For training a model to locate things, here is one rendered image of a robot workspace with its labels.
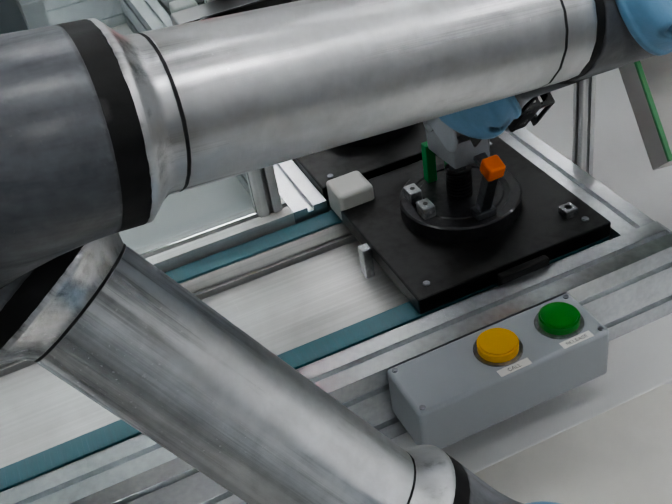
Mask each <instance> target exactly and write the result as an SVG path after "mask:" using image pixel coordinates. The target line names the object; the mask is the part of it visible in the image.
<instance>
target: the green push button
mask: <svg viewBox="0 0 672 504"><path fill-rule="evenodd" d="M538 323H539V326H540V327H541V329H543V330H544V331H545V332H547V333H549V334H552V335H567V334H570V333H573V332H574V331H576V330H577V329H578V327H579V325H580V312H579V311H578V309H577V308H576V307H574V306H573V305H571V304H568V303H565V302H552V303H549V304H547V305H545V306H543V307H542V308H541V309H540V311H539V313H538Z"/></svg>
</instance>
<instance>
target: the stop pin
mask: <svg viewBox="0 0 672 504"><path fill-rule="evenodd" d="M358 252H359V258H360V265H361V271H362V274H363V275H364V276H365V277H366V278H367V279H368V278H370V277H373V276H375V270H374V263H373V256H372V250H371V248H370V247H369V245H368V244H367V243H365V244H362V245H360V246H358Z"/></svg>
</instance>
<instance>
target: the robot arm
mask: <svg viewBox="0 0 672 504"><path fill-rule="evenodd" d="M670 52H672V0H300V1H295V2H290V3H285V4H280V5H275V6H270V7H265V8H260V9H255V10H250V11H245V12H240V13H235V14H230V15H225V16H220V17H215V18H210V19H205V20H200V21H195V22H190V23H185V24H180V25H175V26H170V27H165V28H160V29H155V30H150V31H145V32H140V33H135V34H129V35H122V34H119V33H118V32H116V31H114V30H113V29H111V28H110V27H108V26H107V25H105V24H104V23H102V22H101V21H99V20H97V19H95V18H90V19H82V20H77V21H72V22H67V23H61V24H57V25H52V26H46V27H40V28H34V29H28V30H23V31H17V32H11V33H5V34H0V363H7V362H13V361H19V360H32V361H34V362H36V363H37V364H39V365H40V366H42V367H43V368H45V369H46V370H48V371H49V372H51V373H52V374H54V375H55V376H57V377H58V378H60V379H61V380H63V381H64V382H66V383H67V384H69V385H70V386H72V387H73V388H75V389H76V390H78V391H79V392H81V393H82V394H84V395H85V396H87V397H88V398H90V399H91V400H93V401H94V402H96V403H97V404H99V405H100V406H102V407H103V408H105V409H106V410H108V411H109V412H111V413H112V414H114V415H115V416H117V417H118V418H120V419H121V420H123V421H124V422H126V423H127V424H129V425H130V426H132V427H133V428H135V429H136V430H138V431H139V432H141V433H142V434H144V435H145V436H147V437H148V438H150V439H151V440H153V441H154V442H156V443H157V444H159V445H160V446H162V447H164V448H165V449H167V450H168V451H170V452H171V453H173V454H174V455H176V456H177V457H179V458H180V459H182V460H183V461H185V462H186V463H188V464H189V465H191V466H192V467H194V468H195V469H197V470H198V471H200V472H201V473H203V474H204V475H206V476H207V477H209V478H210V479H212V480H213V481H215V482H216V483H218V484H219V485H221V486H222V487H224V488H225V489H227V490H228V491H230V492H231V493H233V494H234V495H236V496H237V497H239V498H240V499H242V500H243V501H245V502H246V503H248V504H524V503H521V502H518V501H515V500H513V499H511V498H509V497H507V496H505V495H503V494H502V493H500V492H498V491H497V490H495V489H494V488H492V487H491V486H490V485H488V484H487V483H486V482H484V481H483V480H482V479H480V478H479V477H478V476H476V475H475V474H474V473H472V472H471V471H470V470H468V469H467V468H466V467H464V466H463V465H462V464H460V463H459V462H458V461H456V460H455V459H454V458H452V457H451V456H450V455H448V454H447V453H446V452H444V451H443V450H441V449H440V448H438V447H436V446H433V445H424V444H423V445H416V446H413V447H410V448H407V449H403V448H401V447H400V446H398V445H397V444H396V443H394V442H393V441H392V440H390V439H389V438H388V437H386V436H385V435H384V434H382V433H381V432H379V431H378V430H377V429H375V428H374V427H373V426H371V425H370V424H369V423H367V422H366V421H365V420H363V419H362V418H360V417H359V416H358V415H356V414H355V413H354V412H352V411H351V410H350V409H348V408H347V407H346V406H344V405H343V404H341V403H340V402H339V401H337V400H336V399H335V398H333V397H332V396H331V395H329V394H328V393H327V392H325V391H324V390H323V389H321V388H320V387H318V386H317V385H316V384H314V383H313V382H312V381H310V380H309V379H308V378H306V377H305V376H304V375H302V374H301V373H299V372H298V371H297V370H295V369H294V368H293V367H291V366H290V365H289V364H287V363H286V362H285V361H283V360H282V359H280V358H279V357H278V356H276V355H275V354H274V353H272V352H271V351H270V350H268V349H267V348H266V347H264V346H263V345H261V344H260V343H259V342H257V341H256V340H255V339H253V338H252V337H251V336H249V335H248V334H247V333H245V332H244V331H243V330H241V329H240V328H238V327H237V326H236V325H234V324H233V323H232V322H230V321H229V320H228V319H226V318H225V317H224V316H222V315H221V314H219V313H218V312H217V311H215V310H214V309H213V308H211V307H210V306H209V305H207V304H206V303H205V302H203V301H202V300H200V299H199V298H198V297H196V296H195V295H194V294H192V293H191V292H190V291H188V290H187V289H186V288H184V287H183V286H181V285H180V284H179V283H177V282H176V281H175V280H173V279H172V278H171V277H169V276H168V275H167V274H165V273H164V272H162V271H161V270H160V269H158V268H157V267H156V266H154V265H153V264H152V263H150V262H149V261H148V260H146V259H145V258H144V257H142V256H141V255H139V254H138V253H137V252H135V251H134V250H133V249H131V248H130V247H129V246H127V245H126V244H125V243H123V241H122V239H121V236H120V234H119V232H121V231H124V230H128V229H131V228H135V227H138V226H141V225H145V224H148V223H150V222H152V221H153V220H154V219H155V217H156V215H157V213H158V211H159V209H160V207H161V205H162V203H163V201H164V200H165V199H166V198H167V196H168V195H171V194H175V193H178V192H181V191H185V190H188V189H192V188H195V187H199V186H202V185H206V184H209V183H213V182H216V181H220V180H223V179H227V178H230V177H233V176H237V175H240V174H244V173H247V172H251V171H254V170H258V169H261V168H265V167H268V166H272V165H275V164H279V163H282V162H286V161H289V160H292V159H296V158H299V157H303V156H306V155H310V154H313V153H317V152H320V151H324V150H327V149H331V148H334V147H338V146H341V145H344V144H348V143H351V142H355V141H358V140H362V139H365V138H369V137H372V136H376V135H379V134H383V133H386V132H390V131H393V130H397V129H400V128H403V127H407V126H410V125H414V124H417V123H421V122H423V124H424V126H425V129H426V130H427V131H428V133H429V132H432V131H433V130H434V132H435V133H436V135H437V136H438V137H439V139H440V140H441V142H442V143H443V145H444V146H445V148H446V149H447V150H448V151H450V152H454V151H456V149H457V147H458V140H457V133H456V131H457V132H458V133H460V134H463V135H465V136H468V137H469V138H470V140H471V142H472V144H473V146H474V147H476V146H477V145H478V144H479V143H480V141H481V140H482V139H492V138H495V137H497V136H499V135H500V134H502V133H503V132H504V131H507V132H514V131H515V130H518V129H520V128H523V127H525V126H526V125H527V124H528V123H529V122H530V121H531V123H532V125H533V126H535V125H536V124H537V123H538V122H539V121H540V120H541V118H542V117H543V116H544V115H545V114H546V112H547V111H548V110H549V109H550V108H551V107H552V105H553V104H554V103H555V100H554V98H553V97H552V95H551V93H550V92H551V91H554V90H557V89H560V88H563V87H566V86H569V85H571V84H574V83H577V82H580V81H582V80H585V79H588V78H590V77H592V76H595V75H598V74H601V73H604V72H607V71H610V70H613V69H616V68H619V67H622V66H625V65H628V64H631V63H634V62H637V61H640V60H643V59H646V58H649V57H652V56H655V55H657V56H662V55H666V54H669V53H670ZM538 96H540V97H541V99H542V101H543V102H540V101H539V99H538ZM544 107H545V108H544ZM541 108H544V109H543V110H542V111H541V112H540V114H539V115H538V116H537V114H536V113H537V112H538V111H539V110H540V109H541Z"/></svg>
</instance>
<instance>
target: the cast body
mask: <svg viewBox="0 0 672 504"><path fill-rule="evenodd" d="M456 133H457V140H458V147H457V149H456V151H454V152H450V151H448V150H447V149H446V148H445V146H444V145H443V143H442V142H441V140H440V139H439V137H438V136H437V135H436V133H435V132H434V130H433V131H432V132H429V133H428V131H427V130H426V136H427V144H428V148H429V149H430V150H431V151H432V152H434V153H435V154H436V155H437V156H439V157H440V158H441V159H443V160H444V161H445V162H446V163H448V164H449V165H450V166H452V167H453V168H454V169H458V168H461V167H464V166H466V165H469V164H472V163H474V162H475V161H474V160H473V158H474V156H476V155H479V154H481V153H484V152H485V153H486V154H487V156H488V157H489V144H488V139H482V140H481V141H480V143H479V144H478V145H477V146H476V147H474V146H473V144H472V142H471V140H470V138H469V137H468V136H465V135H463V134H460V133H458V132H457V131H456Z"/></svg>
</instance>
